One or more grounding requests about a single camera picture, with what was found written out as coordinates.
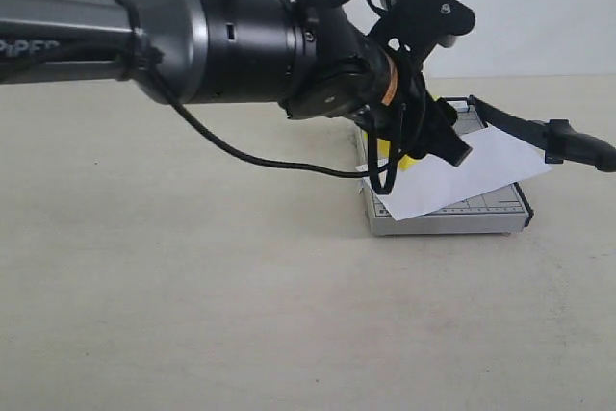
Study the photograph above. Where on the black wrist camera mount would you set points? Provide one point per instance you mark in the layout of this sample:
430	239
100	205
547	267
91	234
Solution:
420	25

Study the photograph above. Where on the black cutter blade arm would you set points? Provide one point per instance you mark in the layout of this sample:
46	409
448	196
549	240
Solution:
557	138

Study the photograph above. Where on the grey paper cutter base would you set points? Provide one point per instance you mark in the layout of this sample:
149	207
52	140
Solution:
503	211

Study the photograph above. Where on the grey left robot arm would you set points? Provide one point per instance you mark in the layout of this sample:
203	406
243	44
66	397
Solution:
304	55

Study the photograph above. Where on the white paper sheet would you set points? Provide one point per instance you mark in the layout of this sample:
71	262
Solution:
497	160

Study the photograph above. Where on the yellow foam cube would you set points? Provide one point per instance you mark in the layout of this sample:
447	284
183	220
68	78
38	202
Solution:
409	161

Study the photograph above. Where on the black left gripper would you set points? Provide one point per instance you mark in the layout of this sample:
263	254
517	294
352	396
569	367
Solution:
441	139

